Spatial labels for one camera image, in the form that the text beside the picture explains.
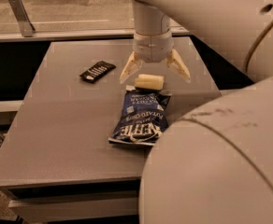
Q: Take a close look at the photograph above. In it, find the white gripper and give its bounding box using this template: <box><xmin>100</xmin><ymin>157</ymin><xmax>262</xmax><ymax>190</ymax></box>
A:
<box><xmin>120</xmin><ymin>30</ymin><xmax>191</xmax><ymax>84</ymax></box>

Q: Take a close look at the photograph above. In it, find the yellow sponge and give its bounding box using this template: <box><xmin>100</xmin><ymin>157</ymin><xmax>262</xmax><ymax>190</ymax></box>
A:
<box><xmin>135</xmin><ymin>74</ymin><xmax>164</xmax><ymax>91</ymax></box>

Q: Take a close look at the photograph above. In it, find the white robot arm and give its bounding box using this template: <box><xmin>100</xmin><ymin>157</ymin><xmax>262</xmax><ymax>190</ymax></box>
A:
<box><xmin>138</xmin><ymin>0</ymin><xmax>273</xmax><ymax>224</ymax></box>

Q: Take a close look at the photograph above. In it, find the blue Kettle chips bag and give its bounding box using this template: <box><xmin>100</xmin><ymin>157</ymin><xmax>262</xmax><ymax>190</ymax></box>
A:
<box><xmin>108</xmin><ymin>88</ymin><xmax>171</xmax><ymax>146</ymax></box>

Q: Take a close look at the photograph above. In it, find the black snack bar wrapper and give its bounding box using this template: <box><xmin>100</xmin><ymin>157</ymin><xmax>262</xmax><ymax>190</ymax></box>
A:
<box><xmin>79</xmin><ymin>61</ymin><xmax>116</xmax><ymax>83</ymax></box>

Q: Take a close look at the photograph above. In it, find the grey table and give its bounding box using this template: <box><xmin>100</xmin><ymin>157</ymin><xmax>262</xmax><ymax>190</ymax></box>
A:
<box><xmin>0</xmin><ymin>36</ymin><xmax>223</xmax><ymax>224</ymax></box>

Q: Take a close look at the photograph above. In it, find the left metal rail bracket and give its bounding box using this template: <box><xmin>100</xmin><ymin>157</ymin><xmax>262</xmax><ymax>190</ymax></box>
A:
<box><xmin>8</xmin><ymin>0</ymin><xmax>35</xmax><ymax>37</ymax></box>

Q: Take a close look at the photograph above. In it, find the grey window ledge rail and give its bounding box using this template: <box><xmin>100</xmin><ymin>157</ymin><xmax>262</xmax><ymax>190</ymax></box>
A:
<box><xmin>0</xmin><ymin>26</ymin><xmax>191</xmax><ymax>44</ymax></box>

